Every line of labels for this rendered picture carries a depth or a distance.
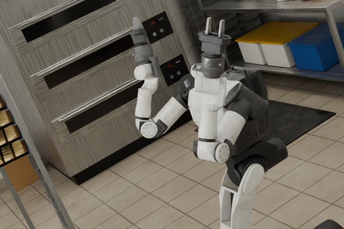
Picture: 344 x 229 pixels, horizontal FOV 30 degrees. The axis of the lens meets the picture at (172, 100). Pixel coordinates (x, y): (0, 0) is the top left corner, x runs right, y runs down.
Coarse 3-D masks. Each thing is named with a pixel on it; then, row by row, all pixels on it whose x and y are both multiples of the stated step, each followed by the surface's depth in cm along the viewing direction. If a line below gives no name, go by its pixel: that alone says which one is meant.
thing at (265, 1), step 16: (224, 0) 646; (240, 0) 617; (256, 0) 591; (272, 0) 567; (320, 0) 505; (336, 0) 488; (208, 16) 646; (336, 32) 491; (336, 48) 496; (240, 64) 653; (256, 64) 633; (336, 64) 551; (336, 80) 521
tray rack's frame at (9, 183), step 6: (0, 168) 398; (6, 174) 400; (6, 180) 400; (12, 186) 402; (12, 192) 403; (18, 198) 405; (60, 198) 412; (18, 204) 406; (24, 210) 408; (24, 216) 408; (30, 222) 410; (30, 228) 411
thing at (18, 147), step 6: (12, 144) 362; (18, 144) 354; (24, 144) 358; (0, 150) 364; (6, 150) 353; (12, 150) 355; (18, 150) 344; (24, 150) 347; (0, 156) 349; (6, 156) 342; (12, 156) 340; (0, 162) 338
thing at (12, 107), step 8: (0, 80) 326; (0, 88) 327; (8, 96) 329; (8, 104) 329; (16, 112) 332; (16, 120) 332; (24, 128) 334; (24, 136) 335; (32, 144) 337; (32, 152) 338; (40, 160) 340; (40, 168) 341; (48, 176) 343; (48, 184) 344; (56, 192) 347; (56, 200) 347; (64, 208) 350; (64, 216) 351; (72, 224) 353
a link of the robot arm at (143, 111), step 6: (138, 96) 296; (144, 96) 295; (150, 96) 296; (138, 102) 296; (144, 102) 295; (150, 102) 297; (138, 108) 296; (144, 108) 295; (150, 108) 298; (138, 114) 296; (144, 114) 295; (138, 120) 296; (144, 120) 295; (150, 120) 297; (138, 126) 296
